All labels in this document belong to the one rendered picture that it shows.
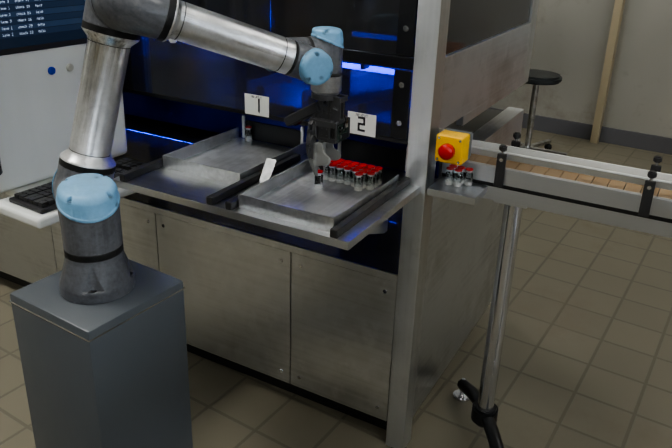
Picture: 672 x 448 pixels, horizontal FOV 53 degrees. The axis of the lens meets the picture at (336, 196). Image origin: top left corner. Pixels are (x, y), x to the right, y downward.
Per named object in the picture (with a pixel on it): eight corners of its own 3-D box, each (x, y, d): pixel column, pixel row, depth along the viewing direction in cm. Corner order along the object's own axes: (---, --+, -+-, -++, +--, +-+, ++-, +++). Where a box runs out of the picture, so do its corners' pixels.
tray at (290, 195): (312, 168, 189) (312, 156, 188) (397, 187, 177) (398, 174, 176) (238, 207, 161) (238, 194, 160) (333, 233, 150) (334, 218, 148)
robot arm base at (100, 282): (92, 312, 133) (87, 267, 130) (44, 289, 141) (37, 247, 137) (150, 282, 145) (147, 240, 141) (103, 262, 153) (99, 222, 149)
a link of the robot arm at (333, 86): (304, 75, 162) (322, 69, 168) (304, 94, 163) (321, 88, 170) (332, 79, 158) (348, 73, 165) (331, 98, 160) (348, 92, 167)
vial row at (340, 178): (316, 175, 183) (316, 159, 181) (375, 188, 175) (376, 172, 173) (312, 177, 181) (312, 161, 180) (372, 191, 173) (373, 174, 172)
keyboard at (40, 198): (126, 162, 210) (126, 155, 210) (159, 172, 204) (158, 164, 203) (8, 202, 179) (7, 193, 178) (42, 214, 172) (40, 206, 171)
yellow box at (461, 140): (444, 153, 179) (446, 127, 177) (470, 158, 176) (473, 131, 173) (433, 161, 173) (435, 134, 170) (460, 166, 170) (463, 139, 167)
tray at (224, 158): (238, 137, 213) (238, 126, 212) (308, 152, 202) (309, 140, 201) (163, 167, 186) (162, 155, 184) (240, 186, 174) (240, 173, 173)
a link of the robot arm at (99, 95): (51, 228, 141) (96, -40, 127) (46, 202, 153) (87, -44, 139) (111, 233, 146) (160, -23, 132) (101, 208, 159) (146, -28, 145)
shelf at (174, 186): (225, 140, 216) (225, 134, 216) (430, 184, 186) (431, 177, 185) (112, 185, 177) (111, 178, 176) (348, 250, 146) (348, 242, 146)
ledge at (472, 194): (445, 179, 190) (446, 172, 189) (490, 188, 184) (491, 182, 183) (426, 195, 178) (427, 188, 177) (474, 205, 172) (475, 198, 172)
